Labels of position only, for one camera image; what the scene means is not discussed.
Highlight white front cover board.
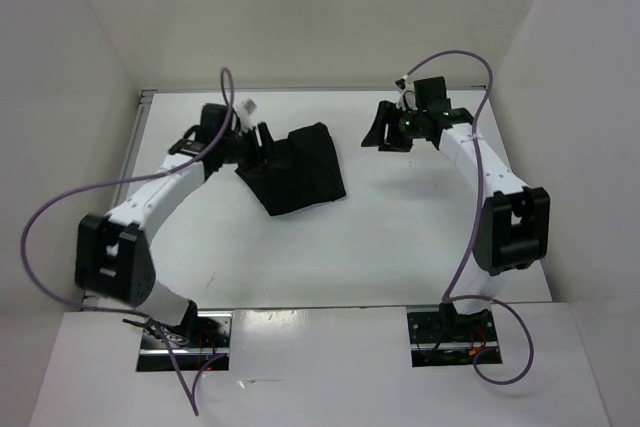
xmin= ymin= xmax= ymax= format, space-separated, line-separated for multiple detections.
xmin=31 ymin=303 xmax=608 ymax=426

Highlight black pleated skirt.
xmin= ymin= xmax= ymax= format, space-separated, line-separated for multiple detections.
xmin=236 ymin=122 xmax=346 ymax=217

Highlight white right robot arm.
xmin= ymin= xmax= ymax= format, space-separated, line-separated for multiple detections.
xmin=362 ymin=76 xmax=551 ymax=340

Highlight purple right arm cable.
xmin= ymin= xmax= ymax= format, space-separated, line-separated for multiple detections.
xmin=394 ymin=49 xmax=536 ymax=387

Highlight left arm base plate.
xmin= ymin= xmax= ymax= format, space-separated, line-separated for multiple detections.
xmin=136 ymin=310 xmax=233 ymax=373

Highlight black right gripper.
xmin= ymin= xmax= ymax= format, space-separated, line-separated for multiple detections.
xmin=361 ymin=99 xmax=427 ymax=152

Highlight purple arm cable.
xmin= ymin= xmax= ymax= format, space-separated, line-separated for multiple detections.
xmin=19 ymin=66 xmax=236 ymax=417
xmin=394 ymin=49 xmax=536 ymax=387

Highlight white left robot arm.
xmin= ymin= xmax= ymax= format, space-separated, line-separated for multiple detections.
xmin=74 ymin=99 xmax=260 ymax=347

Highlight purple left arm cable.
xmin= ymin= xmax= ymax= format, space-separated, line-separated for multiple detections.
xmin=19 ymin=66 xmax=236 ymax=417

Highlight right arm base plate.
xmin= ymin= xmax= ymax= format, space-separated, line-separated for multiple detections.
xmin=406 ymin=306 xmax=502 ymax=368

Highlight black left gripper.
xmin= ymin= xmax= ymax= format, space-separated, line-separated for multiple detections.
xmin=219 ymin=122 xmax=291 ymax=178

